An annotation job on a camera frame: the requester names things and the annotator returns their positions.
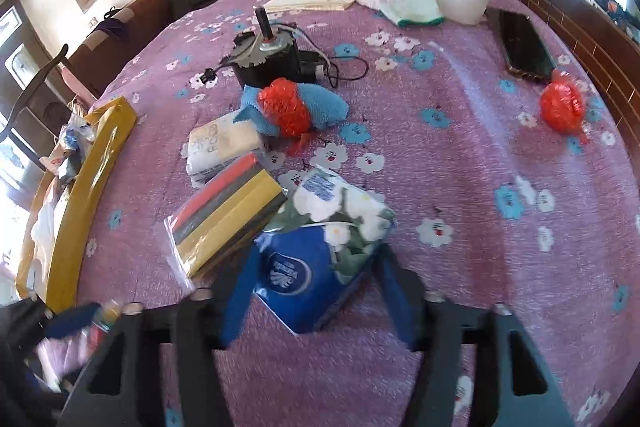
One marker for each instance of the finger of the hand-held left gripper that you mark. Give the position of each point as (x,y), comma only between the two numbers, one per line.
(70,324)

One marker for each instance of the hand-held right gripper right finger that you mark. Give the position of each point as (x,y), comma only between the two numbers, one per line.
(395,292)

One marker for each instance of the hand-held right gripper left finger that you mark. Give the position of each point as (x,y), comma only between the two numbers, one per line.
(240,297)

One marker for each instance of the blue floral tissue pack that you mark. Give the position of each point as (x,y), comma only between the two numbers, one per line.
(320,247)

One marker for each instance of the yellow-rimmed white tray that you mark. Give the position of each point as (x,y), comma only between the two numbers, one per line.
(90,187)

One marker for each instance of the pack of coloured sponges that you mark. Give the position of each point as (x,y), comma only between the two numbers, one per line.
(225,217)

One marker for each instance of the white plastic bag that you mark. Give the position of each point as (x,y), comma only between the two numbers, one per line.
(47,217)

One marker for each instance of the purple floral tablecloth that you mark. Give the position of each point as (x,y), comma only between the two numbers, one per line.
(450,187)

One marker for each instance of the red mesh bag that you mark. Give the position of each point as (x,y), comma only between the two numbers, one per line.
(285,107)
(562,102)

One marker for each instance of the blue towel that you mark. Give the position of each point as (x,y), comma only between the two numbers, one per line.
(320,104)

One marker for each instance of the black power plug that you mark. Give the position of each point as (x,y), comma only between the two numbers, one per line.
(205,79)

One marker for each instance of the black electric motor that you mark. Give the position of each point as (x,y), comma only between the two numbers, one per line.
(265,52)

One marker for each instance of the white glove with green cuff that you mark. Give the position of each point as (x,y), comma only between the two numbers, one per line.
(410,4)

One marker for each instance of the dark wooden chair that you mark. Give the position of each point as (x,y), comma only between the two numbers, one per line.
(130,27)

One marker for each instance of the purple cloth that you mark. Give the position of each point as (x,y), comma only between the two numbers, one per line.
(112,27)

